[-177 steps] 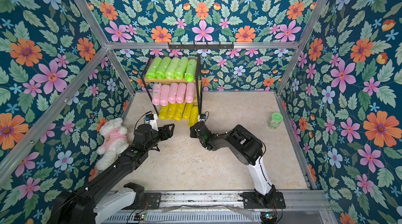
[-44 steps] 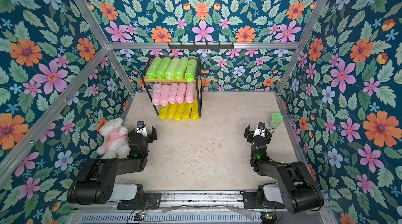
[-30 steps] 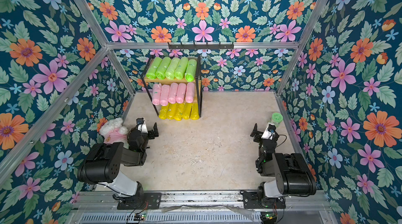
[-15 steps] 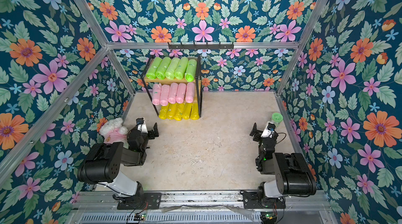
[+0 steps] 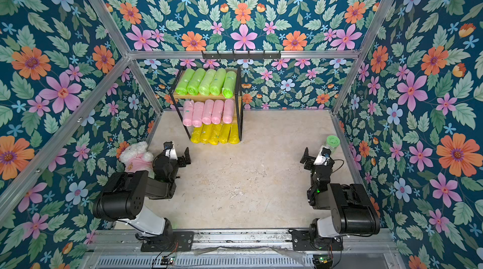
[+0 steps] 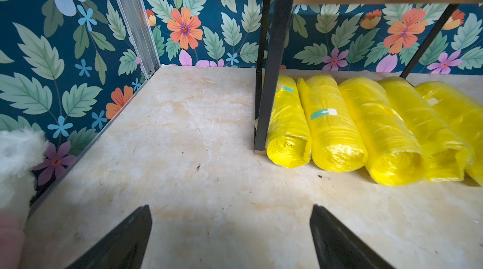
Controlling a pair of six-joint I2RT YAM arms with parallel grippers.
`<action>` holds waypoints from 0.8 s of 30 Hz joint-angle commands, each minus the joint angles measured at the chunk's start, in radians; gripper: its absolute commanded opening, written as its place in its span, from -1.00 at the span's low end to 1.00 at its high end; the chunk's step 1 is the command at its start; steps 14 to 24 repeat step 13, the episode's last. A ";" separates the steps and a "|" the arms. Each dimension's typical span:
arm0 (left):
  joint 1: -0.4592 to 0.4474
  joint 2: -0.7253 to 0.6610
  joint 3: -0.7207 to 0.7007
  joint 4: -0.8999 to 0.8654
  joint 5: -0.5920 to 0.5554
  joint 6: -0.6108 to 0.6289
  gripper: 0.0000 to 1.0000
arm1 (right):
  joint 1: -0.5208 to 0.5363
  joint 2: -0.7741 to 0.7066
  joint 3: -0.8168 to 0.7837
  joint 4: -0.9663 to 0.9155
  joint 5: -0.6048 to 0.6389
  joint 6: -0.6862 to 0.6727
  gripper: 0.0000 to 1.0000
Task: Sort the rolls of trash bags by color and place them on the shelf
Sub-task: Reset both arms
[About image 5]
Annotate green roll diagonal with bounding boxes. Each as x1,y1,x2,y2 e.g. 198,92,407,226
175,68,195,95
222,71,236,99

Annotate yellow roll diagonal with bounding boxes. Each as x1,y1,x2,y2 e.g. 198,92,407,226
200,124,213,144
191,126,204,144

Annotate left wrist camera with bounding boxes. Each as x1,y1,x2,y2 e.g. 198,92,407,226
164,147,178,160

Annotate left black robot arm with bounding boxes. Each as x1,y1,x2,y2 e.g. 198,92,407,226
93,141,191,239

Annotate wooden three-tier shelf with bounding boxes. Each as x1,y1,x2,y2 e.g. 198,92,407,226
169,67,244,142

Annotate pink roll bottom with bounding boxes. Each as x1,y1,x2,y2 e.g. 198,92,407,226
222,99,235,124

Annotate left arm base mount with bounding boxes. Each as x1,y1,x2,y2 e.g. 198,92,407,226
137,231,194,253

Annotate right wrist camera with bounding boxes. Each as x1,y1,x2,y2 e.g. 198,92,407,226
313,146,332,166

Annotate pink roll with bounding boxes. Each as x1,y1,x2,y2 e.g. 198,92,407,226
192,102,205,128
182,100,194,127
202,99,215,125
211,100,225,125
222,99,235,124

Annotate black wall hook rail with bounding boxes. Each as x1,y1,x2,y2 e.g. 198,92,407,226
201,51,282,61

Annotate aluminium front rail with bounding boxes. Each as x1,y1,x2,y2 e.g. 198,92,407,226
88,229,397,255

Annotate yellow roll top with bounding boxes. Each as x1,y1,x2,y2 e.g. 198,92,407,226
218,124,231,144

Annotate green lidded jar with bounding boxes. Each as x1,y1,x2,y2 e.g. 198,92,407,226
326,135,340,153

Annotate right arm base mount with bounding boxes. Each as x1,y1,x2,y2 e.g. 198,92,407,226
288,224,343,251

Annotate green roll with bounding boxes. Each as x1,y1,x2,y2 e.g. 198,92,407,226
187,68,206,95
209,68,226,96
198,69,216,96

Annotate white plush toy pink shirt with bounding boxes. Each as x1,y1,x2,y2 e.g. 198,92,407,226
119,141,154,173

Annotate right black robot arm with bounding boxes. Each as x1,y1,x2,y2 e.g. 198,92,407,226
300,146,381,240

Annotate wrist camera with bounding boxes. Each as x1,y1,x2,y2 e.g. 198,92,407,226
164,147,178,160
313,146,332,166

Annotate yellow roll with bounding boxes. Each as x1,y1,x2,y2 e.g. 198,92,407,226
218,124,231,144
228,123,240,144
208,124,223,145

